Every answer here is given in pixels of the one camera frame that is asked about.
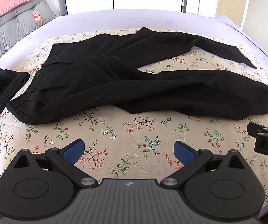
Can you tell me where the lilac bed sheet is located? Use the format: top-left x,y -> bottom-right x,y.
0,9 -> 268,112

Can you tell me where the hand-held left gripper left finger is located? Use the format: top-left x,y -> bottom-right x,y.
13,138 -> 98,188

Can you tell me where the grey padded headboard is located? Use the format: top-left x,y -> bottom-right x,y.
0,0 -> 56,71

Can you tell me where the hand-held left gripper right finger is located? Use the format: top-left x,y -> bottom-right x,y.
160,141 -> 250,188

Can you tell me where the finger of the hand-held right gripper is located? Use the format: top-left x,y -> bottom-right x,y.
247,122 -> 268,136

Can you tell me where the floral blanket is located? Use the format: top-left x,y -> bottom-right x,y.
0,27 -> 268,215

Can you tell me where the cream door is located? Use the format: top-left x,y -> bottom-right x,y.
215,0 -> 253,32

